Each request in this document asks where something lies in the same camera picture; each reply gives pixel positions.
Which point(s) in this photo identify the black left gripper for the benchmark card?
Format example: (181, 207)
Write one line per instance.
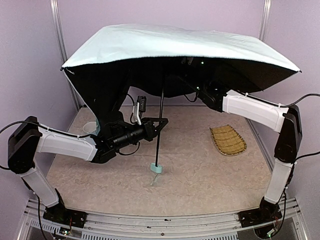
(149, 127)

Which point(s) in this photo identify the mint green black umbrella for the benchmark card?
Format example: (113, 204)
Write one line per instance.
(223, 69)

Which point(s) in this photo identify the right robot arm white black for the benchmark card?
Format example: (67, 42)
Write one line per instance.
(283, 120)

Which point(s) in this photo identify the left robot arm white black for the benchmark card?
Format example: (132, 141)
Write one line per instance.
(31, 137)

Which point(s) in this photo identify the woven bamboo tray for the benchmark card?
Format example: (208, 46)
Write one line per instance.
(227, 140)

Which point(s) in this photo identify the white blue enamel pitcher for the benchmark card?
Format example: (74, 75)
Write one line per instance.
(90, 127)

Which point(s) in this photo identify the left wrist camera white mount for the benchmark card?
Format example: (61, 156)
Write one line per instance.
(138, 109)

